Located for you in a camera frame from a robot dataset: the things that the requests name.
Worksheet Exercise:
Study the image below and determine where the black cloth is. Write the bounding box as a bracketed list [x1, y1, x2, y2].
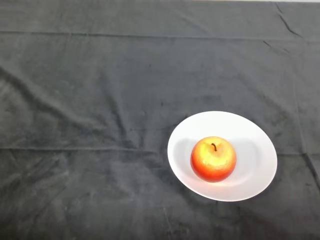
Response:
[0, 1, 320, 240]

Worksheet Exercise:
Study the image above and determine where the red yellow apple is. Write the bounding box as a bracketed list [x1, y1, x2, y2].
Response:
[190, 136, 238, 183]

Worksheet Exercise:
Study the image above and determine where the white round plate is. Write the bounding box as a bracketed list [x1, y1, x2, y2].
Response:
[167, 110, 278, 202]

